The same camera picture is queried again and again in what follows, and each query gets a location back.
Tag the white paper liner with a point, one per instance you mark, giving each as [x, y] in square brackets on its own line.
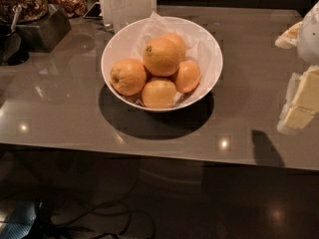
[201, 47]

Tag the white ceramic bowl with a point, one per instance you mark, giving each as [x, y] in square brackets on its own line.
[119, 47]

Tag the white paper sheet stand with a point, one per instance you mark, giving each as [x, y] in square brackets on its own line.
[118, 14]

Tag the dark smartphone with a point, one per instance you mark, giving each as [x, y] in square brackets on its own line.
[94, 12]

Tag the bag of dried snacks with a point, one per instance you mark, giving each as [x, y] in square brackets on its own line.
[73, 8]

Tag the black round container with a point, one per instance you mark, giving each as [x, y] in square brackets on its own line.
[12, 48]

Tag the metal spoon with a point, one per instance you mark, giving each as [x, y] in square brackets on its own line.
[17, 10]

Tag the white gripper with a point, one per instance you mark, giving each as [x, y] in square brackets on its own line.
[309, 39]

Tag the orange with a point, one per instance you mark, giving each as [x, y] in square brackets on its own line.
[178, 41]
[187, 77]
[128, 76]
[158, 93]
[161, 57]

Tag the glass jar of nuts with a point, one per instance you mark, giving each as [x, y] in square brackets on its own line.
[31, 10]

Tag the dark square metal box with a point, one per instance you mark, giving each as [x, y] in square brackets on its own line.
[46, 33]

